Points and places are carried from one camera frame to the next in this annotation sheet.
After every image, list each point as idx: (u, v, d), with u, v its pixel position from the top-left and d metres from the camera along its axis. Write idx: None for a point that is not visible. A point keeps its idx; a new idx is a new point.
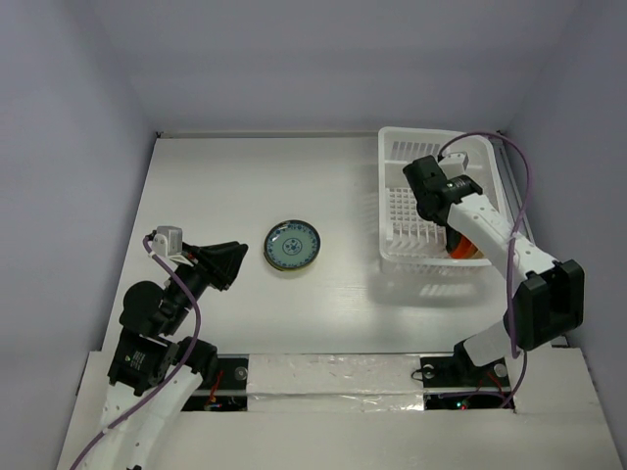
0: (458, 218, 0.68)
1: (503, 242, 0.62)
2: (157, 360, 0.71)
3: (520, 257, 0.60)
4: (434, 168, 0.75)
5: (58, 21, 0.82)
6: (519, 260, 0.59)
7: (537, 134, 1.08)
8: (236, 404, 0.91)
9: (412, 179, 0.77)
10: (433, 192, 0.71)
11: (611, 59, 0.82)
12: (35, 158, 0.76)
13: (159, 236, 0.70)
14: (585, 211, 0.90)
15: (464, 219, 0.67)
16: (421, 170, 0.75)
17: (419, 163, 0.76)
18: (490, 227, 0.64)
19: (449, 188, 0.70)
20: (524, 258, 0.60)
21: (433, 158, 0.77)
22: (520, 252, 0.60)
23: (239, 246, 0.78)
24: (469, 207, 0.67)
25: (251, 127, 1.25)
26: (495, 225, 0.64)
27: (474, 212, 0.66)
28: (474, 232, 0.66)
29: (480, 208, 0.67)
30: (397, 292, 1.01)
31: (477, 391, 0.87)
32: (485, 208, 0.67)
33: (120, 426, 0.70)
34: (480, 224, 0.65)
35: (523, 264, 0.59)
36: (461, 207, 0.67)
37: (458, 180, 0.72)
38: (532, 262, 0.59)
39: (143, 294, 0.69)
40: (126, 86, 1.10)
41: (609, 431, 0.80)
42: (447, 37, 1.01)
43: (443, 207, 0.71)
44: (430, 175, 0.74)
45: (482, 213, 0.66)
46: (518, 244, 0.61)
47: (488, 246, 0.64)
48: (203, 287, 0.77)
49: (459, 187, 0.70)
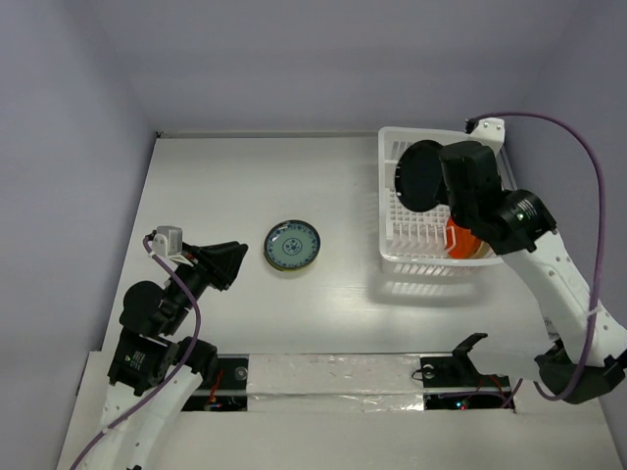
0: (519, 263, 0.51)
1: (581, 316, 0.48)
2: (157, 360, 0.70)
3: (599, 334, 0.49)
4: (492, 166, 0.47)
5: (58, 22, 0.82)
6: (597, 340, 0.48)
7: (537, 134, 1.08)
8: (236, 405, 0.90)
9: (457, 180, 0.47)
10: (494, 220, 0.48)
11: (610, 59, 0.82)
12: (35, 158, 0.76)
13: (159, 235, 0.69)
14: (585, 211, 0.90)
15: (533, 270, 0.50)
16: (478, 175, 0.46)
17: (475, 159, 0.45)
18: (566, 290, 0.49)
19: (516, 219, 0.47)
20: (602, 335, 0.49)
21: (490, 146, 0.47)
22: (600, 328, 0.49)
23: (239, 246, 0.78)
24: (543, 255, 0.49)
25: (252, 127, 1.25)
26: (572, 288, 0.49)
27: (551, 266, 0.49)
28: (539, 284, 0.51)
29: (555, 256, 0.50)
30: (397, 293, 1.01)
31: (477, 391, 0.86)
32: (560, 256, 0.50)
33: (120, 426, 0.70)
34: (554, 284, 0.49)
35: (602, 346, 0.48)
36: (536, 255, 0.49)
37: (521, 199, 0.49)
38: (608, 344, 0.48)
39: (142, 293, 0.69)
40: (126, 86, 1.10)
41: (609, 431, 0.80)
42: (447, 37, 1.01)
43: (503, 241, 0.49)
44: (487, 182, 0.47)
45: (557, 266, 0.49)
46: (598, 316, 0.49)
47: (553, 306, 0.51)
48: (203, 287, 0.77)
49: (529, 214, 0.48)
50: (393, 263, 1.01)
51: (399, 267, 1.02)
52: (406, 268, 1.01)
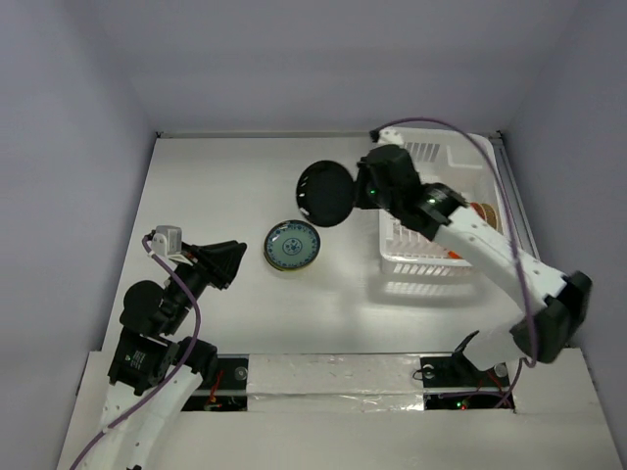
0: (447, 238, 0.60)
1: (508, 266, 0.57)
2: (157, 360, 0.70)
3: (531, 278, 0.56)
4: (409, 165, 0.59)
5: (59, 22, 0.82)
6: (532, 285, 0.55)
7: (537, 135, 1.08)
8: (235, 405, 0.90)
9: (382, 181, 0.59)
10: (415, 211, 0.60)
11: (610, 60, 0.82)
12: (35, 158, 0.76)
13: (158, 235, 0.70)
14: (584, 211, 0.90)
15: (458, 241, 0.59)
16: (396, 173, 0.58)
17: (394, 162, 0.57)
18: (489, 249, 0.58)
19: (432, 208, 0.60)
20: (536, 280, 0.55)
21: (404, 149, 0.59)
22: (530, 272, 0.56)
23: (238, 245, 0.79)
24: (460, 225, 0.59)
25: (252, 127, 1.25)
26: (494, 245, 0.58)
27: (470, 234, 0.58)
28: (468, 253, 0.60)
29: (471, 224, 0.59)
30: (397, 293, 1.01)
31: (478, 391, 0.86)
32: (477, 223, 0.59)
33: (120, 426, 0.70)
34: (478, 247, 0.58)
35: (538, 288, 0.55)
36: (453, 227, 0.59)
37: (436, 191, 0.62)
38: (544, 285, 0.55)
39: (142, 293, 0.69)
40: (126, 86, 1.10)
41: (609, 431, 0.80)
42: (447, 38, 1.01)
43: (425, 227, 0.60)
44: (407, 178, 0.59)
45: (476, 231, 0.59)
46: (524, 263, 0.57)
47: (488, 266, 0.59)
48: (203, 287, 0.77)
49: (441, 202, 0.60)
50: (393, 264, 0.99)
51: (399, 268, 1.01)
52: (406, 268, 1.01)
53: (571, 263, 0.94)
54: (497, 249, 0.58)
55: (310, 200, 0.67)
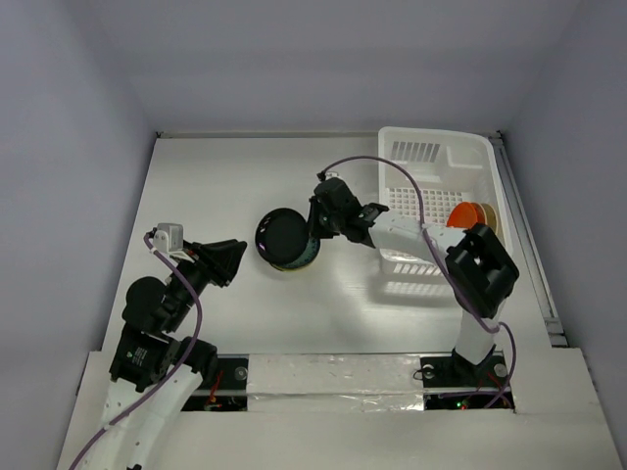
0: (380, 238, 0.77)
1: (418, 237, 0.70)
2: (158, 356, 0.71)
3: (437, 239, 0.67)
4: (347, 193, 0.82)
5: (59, 21, 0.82)
6: (438, 244, 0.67)
7: (536, 135, 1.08)
8: (235, 405, 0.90)
9: (327, 205, 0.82)
10: (354, 225, 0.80)
11: (609, 60, 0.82)
12: (34, 159, 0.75)
13: (160, 232, 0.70)
14: (584, 211, 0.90)
15: (385, 235, 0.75)
16: (335, 198, 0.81)
17: (332, 190, 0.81)
18: (404, 231, 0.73)
19: (364, 218, 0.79)
20: (440, 239, 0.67)
21: (342, 181, 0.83)
22: (435, 235, 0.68)
23: (238, 243, 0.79)
24: (383, 223, 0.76)
25: (252, 127, 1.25)
26: (407, 227, 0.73)
27: (388, 225, 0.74)
28: (398, 244, 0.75)
29: (391, 219, 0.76)
30: (397, 293, 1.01)
31: (477, 391, 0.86)
32: (395, 218, 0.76)
33: (122, 422, 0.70)
34: (397, 234, 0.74)
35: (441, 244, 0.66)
36: (377, 226, 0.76)
37: (370, 209, 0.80)
38: (446, 242, 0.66)
39: (145, 289, 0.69)
40: (126, 86, 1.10)
41: (609, 431, 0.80)
42: (448, 38, 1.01)
43: (363, 238, 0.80)
44: (345, 202, 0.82)
45: (394, 222, 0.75)
46: (432, 230, 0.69)
47: (411, 246, 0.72)
48: (204, 284, 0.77)
49: (370, 213, 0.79)
50: (392, 264, 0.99)
51: (398, 267, 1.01)
52: (406, 268, 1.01)
53: (571, 263, 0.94)
54: (409, 229, 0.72)
55: (266, 234, 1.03)
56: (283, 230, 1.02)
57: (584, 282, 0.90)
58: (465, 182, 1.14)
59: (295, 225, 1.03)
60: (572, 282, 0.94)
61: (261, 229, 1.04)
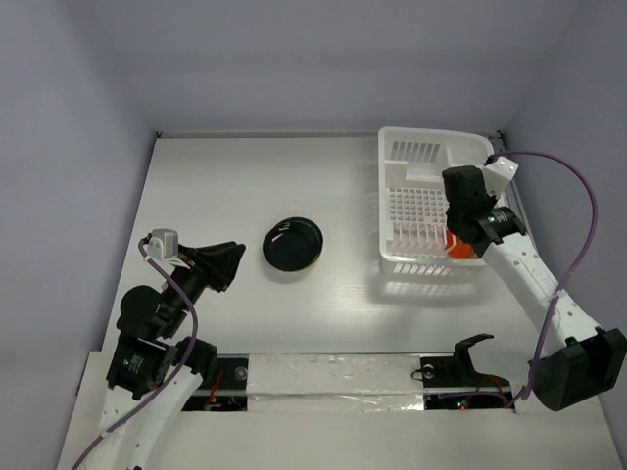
0: (495, 258, 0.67)
1: (543, 299, 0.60)
2: (155, 365, 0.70)
3: (560, 317, 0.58)
4: (479, 185, 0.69)
5: (58, 21, 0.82)
6: (558, 322, 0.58)
7: (537, 134, 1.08)
8: (235, 405, 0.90)
9: (452, 190, 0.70)
10: (474, 224, 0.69)
11: (609, 60, 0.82)
12: (34, 158, 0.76)
13: (155, 239, 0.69)
14: (584, 211, 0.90)
15: (504, 262, 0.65)
16: (464, 185, 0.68)
17: (464, 175, 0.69)
18: (529, 278, 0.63)
19: (490, 224, 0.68)
20: (565, 320, 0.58)
21: (479, 171, 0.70)
22: (561, 311, 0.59)
23: (236, 246, 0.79)
24: (510, 249, 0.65)
25: (254, 127, 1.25)
26: (536, 276, 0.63)
27: (515, 258, 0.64)
28: (511, 275, 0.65)
29: (522, 251, 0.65)
30: (397, 293, 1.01)
31: (478, 391, 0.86)
32: (527, 253, 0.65)
33: (120, 429, 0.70)
34: (519, 270, 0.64)
35: (563, 327, 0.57)
36: (502, 247, 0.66)
37: (501, 212, 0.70)
38: (571, 329, 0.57)
39: (139, 299, 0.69)
40: (126, 86, 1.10)
41: (609, 431, 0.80)
42: (447, 37, 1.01)
43: (477, 242, 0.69)
44: (473, 195, 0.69)
45: (523, 258, 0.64)
46: (560, 303, 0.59)
47: (523, 294, 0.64)
48: (201, 289, 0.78)
49: (501, 221, 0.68)
50: (393, 265, 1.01)
51: (399, 268, 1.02)
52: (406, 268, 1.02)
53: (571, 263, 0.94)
54: (538, 275, 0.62)
55: (269, 245, 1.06)
56: (286, 245, 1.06)
57: (584, 283, 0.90)
58: None
59: (296, 242, 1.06)
60: (572, 282, 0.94)
61: (270, 239, 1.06)
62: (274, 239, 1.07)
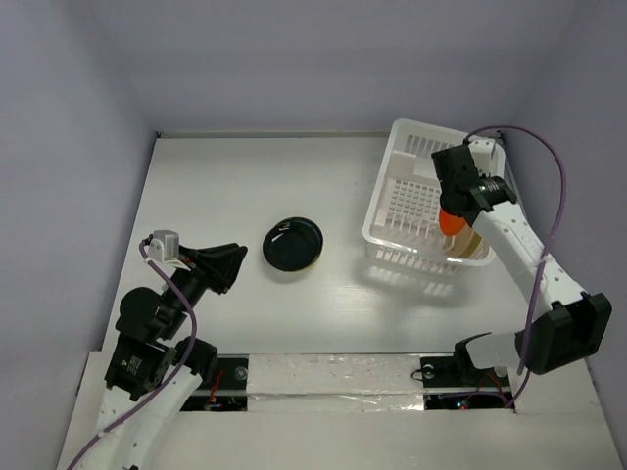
0: (485, 226, 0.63)
1: (530, 264, 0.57)
2: (153, 366, 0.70)
3: (548, 282, 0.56)
4: (466, 160, 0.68)
5: (58, 22, 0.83)
6: (545, 286, 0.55)
7: (537, 133, 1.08)
8: (235, 404, 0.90)
9: (441, 167, 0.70)
10: (464, 193, 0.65)
11: (608, 60, 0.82)
12: (35, 159, 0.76)
13: (155, 240, 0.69)
14: (584, 211, 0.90)
15: (493, 231, 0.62)
16: (452, 161, 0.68)
17: (451, 151, 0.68)
18: (519, 246, 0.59)
19: (480, 191, 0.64)
20: (551, 284, 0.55)
21: (467, 147, 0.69)
22: (549, 277, 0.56)
23: (238, 248, 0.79)
24: (500, 215, 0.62)
25: (253, 127, 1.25)
26: (524, 243, 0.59)
27: (505, 224, 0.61)
28: (502, 246, 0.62)
29: (512, 219, 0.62)
30: (376, 277, 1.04)
31: (478, 391, 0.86)
32: (517, 220, 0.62)
33: (117, 430, 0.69)
34: (507, 237, 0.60)
35: (549, 292, 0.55)
36: (492, 214, 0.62)
37: (491, 183, 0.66)
38: (557, 292, 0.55)
39: (138, 301, 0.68)
40: (126, 86, 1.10)
41: (609, 431, 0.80)
42: (447, 37, 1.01)
43: (467, 211, 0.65)
44: (461, 169, 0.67)
45: (512, 226, 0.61)
46: (548, 268, 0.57)
47: (513, 263, 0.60)
48: (201, 291, 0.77)
49: (491, 191, 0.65)
50: (375, 248, 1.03)
51: (381, 254, 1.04)
52: (386, 255, 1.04)
53: (572, 263, 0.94)
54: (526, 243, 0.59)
55: (268, 247, 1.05)
56: (286, 246, 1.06)
57: (584, 283, 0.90)
58: None
59: (297, 243, 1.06)
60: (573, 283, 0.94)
61: (270, 239, 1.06)
62: (274, 239, 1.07)
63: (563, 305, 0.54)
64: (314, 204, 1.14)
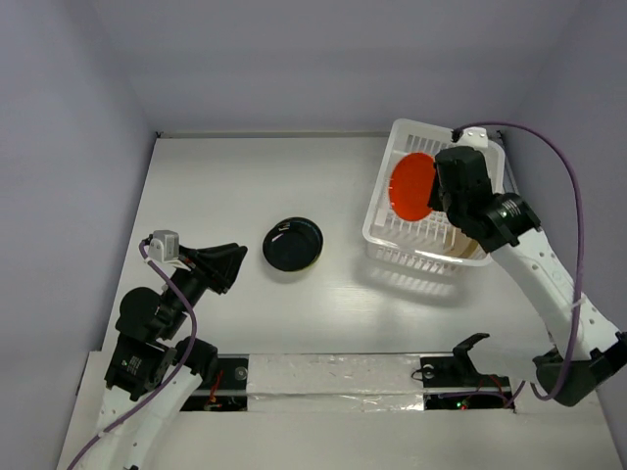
0: (507, 259, 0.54)
1: (565, 308, 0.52)
2: (153, 366, 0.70)
3: (584, 327, 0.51)
4: (481, 170, 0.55)
5: (58, 22, 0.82)
6: (583, 332, 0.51)
7: (537, 133, 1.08)
8: (235, 404, 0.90)
9: (449, 179, 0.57)
10: (481, 217, 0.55)
11: (608, 60, 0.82)
12: (34, 158, 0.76)
13: (155, 240, 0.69)
14: (584, 211, 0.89)
15: (518, 264, 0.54)
16: (465, 174, 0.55)
17: (464, 162, 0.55)
18: (551, 286, 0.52)
19: (501, 217, 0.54)
20: (587, 328, 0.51)
21: (480, 153, 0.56)
22: (585, 322, 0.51)
23: (238, 248, 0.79)
24: (527, 249, 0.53)
25: (253, 127, 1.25)
26: (556, 281, 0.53)
27: (533, 260, 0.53)
28: (526, 280, 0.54)
29: (539, 251, 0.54)
30: (376, 277, 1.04)
31: (478, 391, 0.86)
32: (545, 253, 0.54)
33: (117, 430, 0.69)
34: (537, 274, 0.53)
35: (587, 338, 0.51)
36: (518, 249, 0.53)
37: (509, 201, 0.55)
38: (596, 338, 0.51)
39: (138, 301, 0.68)
40: (126, 86, 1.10)
41: (610, 431, 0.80)
42: (447, 37, 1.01)
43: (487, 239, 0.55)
44: (476, 184, 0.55)
45: (542, 260, 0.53)
46: (582, 310, 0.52)
47: (541, 302, 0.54)
48: (201, 291, 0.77)
49: (513, 215, 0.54)
50: (375, 248, 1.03)
51: (380, 254, 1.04)
52: (386, 255, 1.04)
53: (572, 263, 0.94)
54: (557, 281, 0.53)
55: (268, 246, 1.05)
56: (286, 245, 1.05)
57: (584, 283, 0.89)
58: None
59: (297, 242, 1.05)
60: None
61: (270, 239, 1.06)
62: (274, 239, 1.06)
63: (602, 352, 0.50)
64: (314, 204, 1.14)
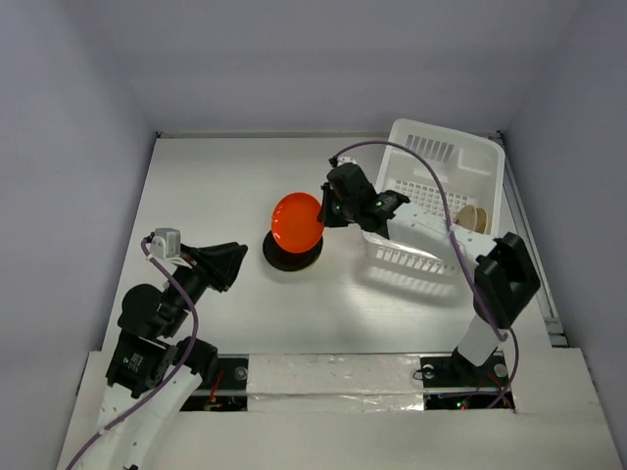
0: (398, 232, 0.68)
1: (445, 239, 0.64)
2: (154, 364, 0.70)
3: (465, 245, 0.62)
4: (361, 177, 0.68)
5: (58, 21, 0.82)
6: (465, 248, 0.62)
7: (536, 134, 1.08)
8: (236, 404, 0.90)
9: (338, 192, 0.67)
10: (370, 214, 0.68)
11: (607, 60, 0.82)
12: (35, 157, 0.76)
13: (157, 238, 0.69)
14: (584, 211, 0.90)
15: (405, 231, 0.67)
16: (351, 185, 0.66)
17: (347, 175, 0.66)
18: (429, 231, 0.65)
19: (382, 208, 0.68)
20: (468, 245, 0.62)
21: (354, 164, 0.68)
22: (463, 241, 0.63)
23: (239, 247, 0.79)
24: (403, 216, 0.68)
25: (253, 127, 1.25)
26: (431, 226, 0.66)
27: (410, 221, 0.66)
28: (417, 239, 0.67)
29: (413, 214, 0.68)
30: (377, 278, 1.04)
31: (477, 391, 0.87)
32: (417, 213, 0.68)
33: (118, 428, 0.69)
34: (419, 230, 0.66)
35: (470, 251, 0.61)
36: (397, 220, 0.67)
37: (384, 196, 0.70)
38: (476, 247, 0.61)
39: (141, 298, 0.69)
40: (126, 86, 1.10)
41: (609, 431, 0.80)
42: (446, 37, 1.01)
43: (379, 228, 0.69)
44: (360, 189, 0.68)
45: (417, 219, 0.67)
46: (458, 234, 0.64)
47: (432, 248, 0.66)
48: (202, 289, 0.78)
49: (389, 204, 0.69)
50: (375, 248, 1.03)
51: (381, 254, 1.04)
52: (387, 255, 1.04)
53: (571, 263, 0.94)
54: (433, 227, 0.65)
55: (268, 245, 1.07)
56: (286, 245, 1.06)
57: (584, 283, 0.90)
58: (472, 187, 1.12)
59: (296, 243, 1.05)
60: (573, 282, 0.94)
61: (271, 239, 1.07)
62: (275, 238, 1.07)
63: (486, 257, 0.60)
64: None
